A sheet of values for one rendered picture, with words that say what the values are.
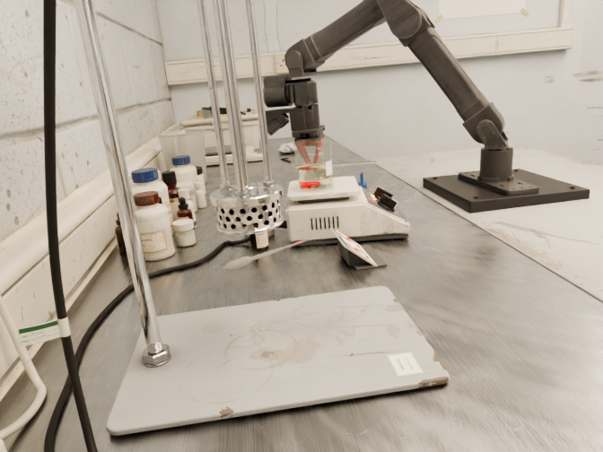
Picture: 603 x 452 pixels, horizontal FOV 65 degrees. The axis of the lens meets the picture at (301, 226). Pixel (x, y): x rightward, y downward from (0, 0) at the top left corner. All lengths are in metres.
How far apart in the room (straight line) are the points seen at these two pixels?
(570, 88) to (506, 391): 2.42
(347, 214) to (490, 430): 0.44
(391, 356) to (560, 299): 0.24
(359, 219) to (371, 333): 0.30
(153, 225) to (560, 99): 2.30
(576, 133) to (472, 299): 2.29
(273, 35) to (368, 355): 1.93
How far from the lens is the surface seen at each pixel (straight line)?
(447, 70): 1.04
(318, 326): 0.53
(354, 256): 0.69
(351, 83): 2.33
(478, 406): 0.44
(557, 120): 2.78
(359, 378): 0.45
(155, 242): 0.81
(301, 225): 0.77
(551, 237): 0.83
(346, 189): 0.78
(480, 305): 0.60
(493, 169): 1.04
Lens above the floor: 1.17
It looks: 17 degrees down
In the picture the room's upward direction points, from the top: 5 degrees counter-clockwise
